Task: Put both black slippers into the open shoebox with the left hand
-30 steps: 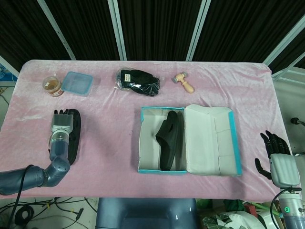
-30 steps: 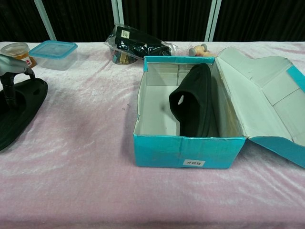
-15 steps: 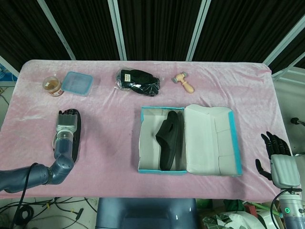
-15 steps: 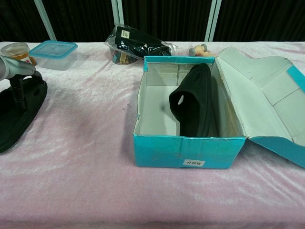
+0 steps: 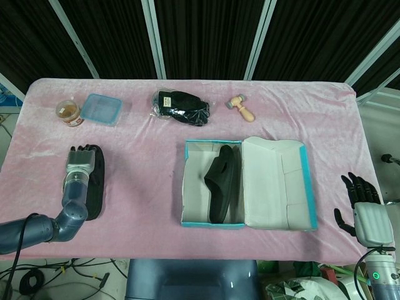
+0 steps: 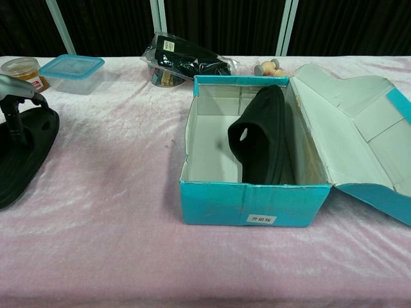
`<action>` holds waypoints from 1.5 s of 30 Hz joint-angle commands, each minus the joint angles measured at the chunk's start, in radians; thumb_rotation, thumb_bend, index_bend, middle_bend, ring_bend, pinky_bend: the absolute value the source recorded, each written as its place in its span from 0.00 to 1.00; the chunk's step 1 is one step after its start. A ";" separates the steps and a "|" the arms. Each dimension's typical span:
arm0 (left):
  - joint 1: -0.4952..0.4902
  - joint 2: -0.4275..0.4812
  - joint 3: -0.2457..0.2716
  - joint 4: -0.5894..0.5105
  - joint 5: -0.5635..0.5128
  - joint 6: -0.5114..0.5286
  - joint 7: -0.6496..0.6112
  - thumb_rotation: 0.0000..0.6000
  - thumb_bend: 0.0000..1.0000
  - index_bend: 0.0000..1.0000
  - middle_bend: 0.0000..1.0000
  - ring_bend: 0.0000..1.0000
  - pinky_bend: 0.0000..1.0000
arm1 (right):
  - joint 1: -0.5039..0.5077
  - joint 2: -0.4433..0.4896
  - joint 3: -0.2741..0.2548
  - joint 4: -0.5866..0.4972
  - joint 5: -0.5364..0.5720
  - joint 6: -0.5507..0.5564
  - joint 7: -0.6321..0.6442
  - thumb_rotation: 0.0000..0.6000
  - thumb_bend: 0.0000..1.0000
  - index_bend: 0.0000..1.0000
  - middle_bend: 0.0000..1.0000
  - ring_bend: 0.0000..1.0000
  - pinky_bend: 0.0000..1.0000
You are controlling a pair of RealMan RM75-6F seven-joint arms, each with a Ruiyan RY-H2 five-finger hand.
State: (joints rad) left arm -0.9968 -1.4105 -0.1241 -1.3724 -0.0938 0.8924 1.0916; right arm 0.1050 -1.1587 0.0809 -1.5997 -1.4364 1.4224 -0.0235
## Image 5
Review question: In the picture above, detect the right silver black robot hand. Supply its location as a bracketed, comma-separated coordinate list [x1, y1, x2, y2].
[333, 171, 395, 249]

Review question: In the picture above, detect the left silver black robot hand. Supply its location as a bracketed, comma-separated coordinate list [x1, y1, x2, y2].
[64, 142, 103, 176]

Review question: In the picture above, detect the black foam slipper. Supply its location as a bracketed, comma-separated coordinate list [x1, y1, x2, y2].
[81, 144, 109, 221]
[204, 145, 242, 224]

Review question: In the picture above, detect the teal cardboard shoe box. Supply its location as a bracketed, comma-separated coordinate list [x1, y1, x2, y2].
[180, 136, 319, 234]

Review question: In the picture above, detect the clear jar with amber contents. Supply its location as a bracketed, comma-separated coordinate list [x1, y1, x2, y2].
[55, 99, 85, 128]

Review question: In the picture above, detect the clear container with blue lid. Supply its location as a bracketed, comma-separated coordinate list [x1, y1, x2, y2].
[80, 93, 123, 128]

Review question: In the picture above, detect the pink velvet tablecloth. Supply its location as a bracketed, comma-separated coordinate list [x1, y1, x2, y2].
[0, 77, 378, 262]

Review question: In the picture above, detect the green white patterned bag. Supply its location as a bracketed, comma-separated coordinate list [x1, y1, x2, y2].
[265, 276, 341, 300]

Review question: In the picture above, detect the plastic bag of black socks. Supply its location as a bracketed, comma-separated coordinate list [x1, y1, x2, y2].
[149, 89, 212, 128]

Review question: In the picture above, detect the dark blue robot torso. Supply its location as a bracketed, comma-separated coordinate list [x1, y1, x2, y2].
[126, 258, 260, 300]

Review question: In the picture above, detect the small beige toy figure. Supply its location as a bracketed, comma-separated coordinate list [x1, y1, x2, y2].
[226, 95, 256, 122]

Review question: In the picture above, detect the black curtain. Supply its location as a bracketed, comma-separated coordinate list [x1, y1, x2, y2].
[0, 0, 400, 101]

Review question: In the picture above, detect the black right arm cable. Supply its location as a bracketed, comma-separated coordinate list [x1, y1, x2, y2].
[354, 245, 392, 286]

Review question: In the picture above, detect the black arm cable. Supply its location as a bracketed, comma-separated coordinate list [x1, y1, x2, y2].
[8, 212, 41, 300]
[354, 245, 392, 286]

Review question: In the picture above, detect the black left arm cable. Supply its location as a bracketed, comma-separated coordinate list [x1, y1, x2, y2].
[8, 212, 41, 300]

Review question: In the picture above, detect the white metal frame post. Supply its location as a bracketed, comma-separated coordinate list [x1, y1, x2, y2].
[356, 81, 400, 104]
[343, 20, 400, 91]
[140, 0, 168, 80]
[242, 0, 278, 81]
[0, 72, 26, 101]
[48, 0, 101, 79]

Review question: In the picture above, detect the black coiled floor cable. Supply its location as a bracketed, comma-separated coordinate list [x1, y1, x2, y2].
[18, 268, 45, 294]

